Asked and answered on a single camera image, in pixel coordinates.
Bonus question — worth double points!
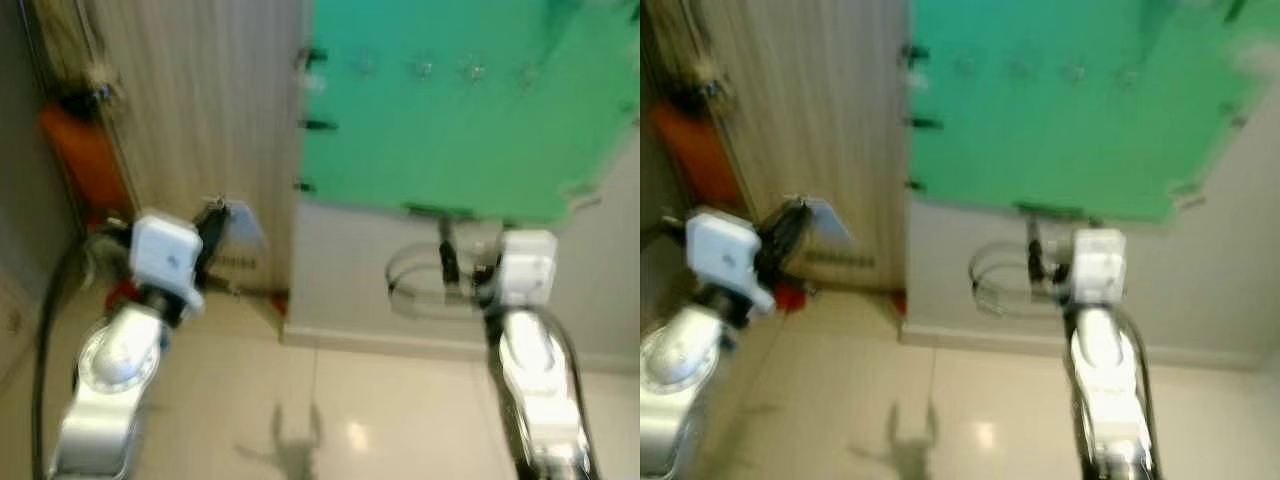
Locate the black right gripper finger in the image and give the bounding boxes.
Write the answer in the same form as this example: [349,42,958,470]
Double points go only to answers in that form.
[439,219,462,288]
[1027,219,1048,283]

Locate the grey key tag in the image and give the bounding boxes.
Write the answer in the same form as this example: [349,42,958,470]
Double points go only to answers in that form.
[222,200,270,252]
[805,197,855,245]

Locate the light wooden door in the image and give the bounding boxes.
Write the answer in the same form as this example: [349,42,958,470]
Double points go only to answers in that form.
[693,0,912,294]
[83,0,307,294]

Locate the orange object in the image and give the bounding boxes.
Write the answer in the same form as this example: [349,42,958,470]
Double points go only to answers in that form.
[647,98,747,218]
[38,100,132,218]

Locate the black object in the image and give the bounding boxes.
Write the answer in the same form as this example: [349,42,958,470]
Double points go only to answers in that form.
[668,84,723,115]
[58,88,109,119]

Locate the olive patterned cloth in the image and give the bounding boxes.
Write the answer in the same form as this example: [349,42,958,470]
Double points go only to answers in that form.
[645,0,723,87]
[28,0,103,91]

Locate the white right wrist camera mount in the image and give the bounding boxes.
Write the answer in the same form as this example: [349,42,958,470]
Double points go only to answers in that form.
[1069,227,1129,305]
[494,229,560,307]

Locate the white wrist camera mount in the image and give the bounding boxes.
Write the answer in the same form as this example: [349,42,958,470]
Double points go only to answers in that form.
[129,209,207,312]
[494,229,560,307]
[1069,227,1129,305]
[685,206,777,314]

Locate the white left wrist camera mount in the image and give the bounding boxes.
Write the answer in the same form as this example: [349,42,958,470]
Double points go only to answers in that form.
[685,206,777,314]
[129,209,207,312]

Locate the looped right gripper cable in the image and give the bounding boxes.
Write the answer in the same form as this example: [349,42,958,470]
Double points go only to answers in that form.
[967,239,1061,320]
[384,242,483,322]

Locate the green wall board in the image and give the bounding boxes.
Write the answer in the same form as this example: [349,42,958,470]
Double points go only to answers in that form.
[297,0,641,224]
[904,0,1280,224]

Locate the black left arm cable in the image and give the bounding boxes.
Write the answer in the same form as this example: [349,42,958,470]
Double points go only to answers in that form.
[31,233,103,480]

